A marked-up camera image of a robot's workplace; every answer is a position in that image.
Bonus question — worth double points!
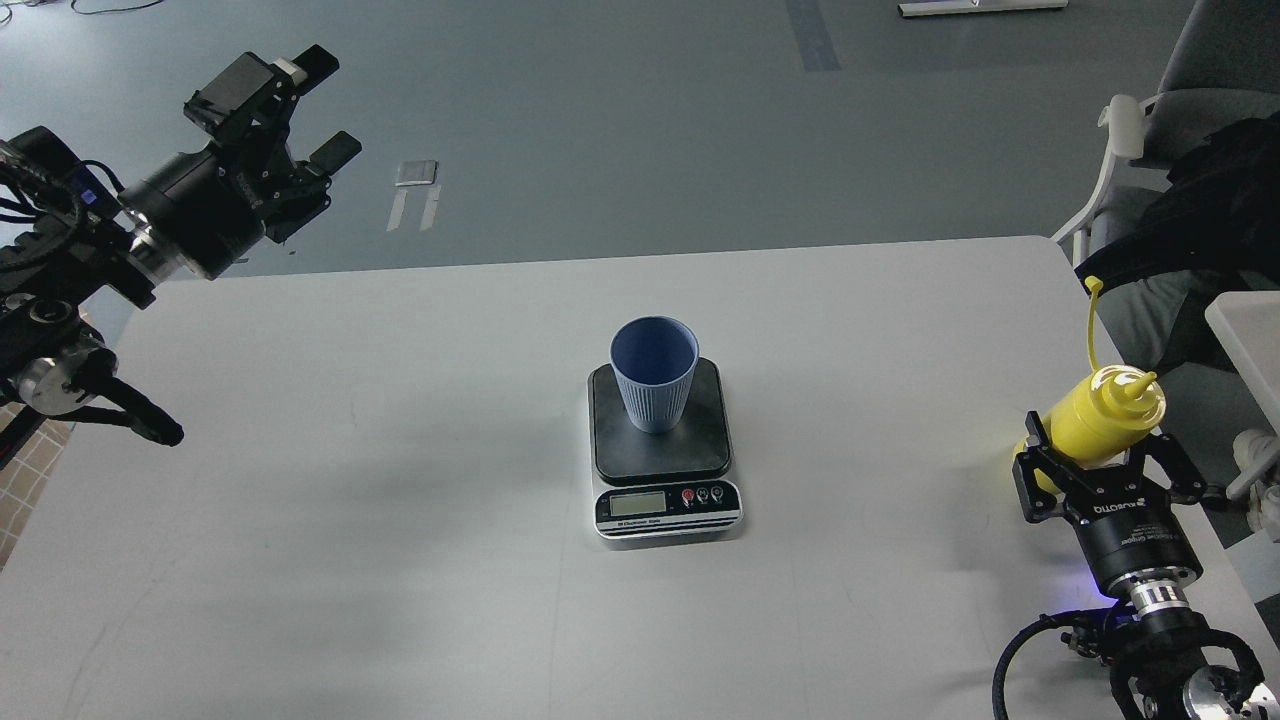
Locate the beige checkered cushion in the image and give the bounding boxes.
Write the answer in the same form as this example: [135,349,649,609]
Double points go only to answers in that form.
[1,420,73,569]

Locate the blue ribbed cup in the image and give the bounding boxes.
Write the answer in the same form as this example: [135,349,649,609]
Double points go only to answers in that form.
[609,316,700,434]

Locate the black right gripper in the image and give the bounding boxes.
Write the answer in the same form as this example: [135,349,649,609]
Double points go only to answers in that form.
[1011,410,1207,600]

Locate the white side table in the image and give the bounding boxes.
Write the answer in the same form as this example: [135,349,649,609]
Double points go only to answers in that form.
[1204,291,1279,430]

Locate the black digital kitchen scale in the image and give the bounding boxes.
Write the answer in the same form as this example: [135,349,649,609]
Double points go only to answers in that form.
[586,357,745,544]

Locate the black cables on floor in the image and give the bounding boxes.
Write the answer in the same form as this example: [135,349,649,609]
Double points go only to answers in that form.
[0,0,166,17]

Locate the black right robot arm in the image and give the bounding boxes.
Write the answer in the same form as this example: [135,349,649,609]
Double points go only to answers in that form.
[989,411,1277,719]

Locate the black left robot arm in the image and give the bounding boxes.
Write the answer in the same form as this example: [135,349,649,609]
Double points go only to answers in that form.
[1,45,362,464]

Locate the yellow squeeze seasoning bottle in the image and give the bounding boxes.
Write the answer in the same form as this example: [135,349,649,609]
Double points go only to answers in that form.
[1043,275,1167,469]

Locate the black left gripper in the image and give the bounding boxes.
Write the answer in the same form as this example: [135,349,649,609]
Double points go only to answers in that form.
[118,45,364,279]

